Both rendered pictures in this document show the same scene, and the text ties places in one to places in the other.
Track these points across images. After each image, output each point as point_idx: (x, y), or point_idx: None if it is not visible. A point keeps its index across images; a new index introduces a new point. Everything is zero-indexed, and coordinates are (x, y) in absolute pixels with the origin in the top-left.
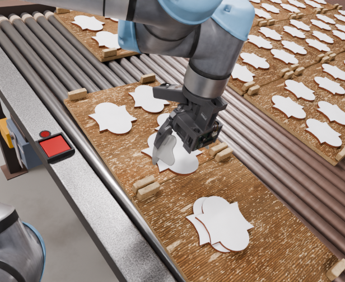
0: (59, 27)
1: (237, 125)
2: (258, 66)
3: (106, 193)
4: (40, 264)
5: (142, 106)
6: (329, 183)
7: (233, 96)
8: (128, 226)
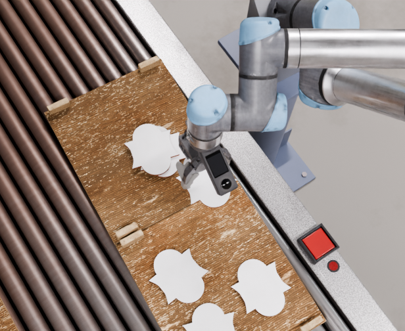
0: None
1: (80, 303)
2: None
3: (260, 191)
4: (300, 79)
5: (223, 312)
6: None
7: None
8: (238, 159)
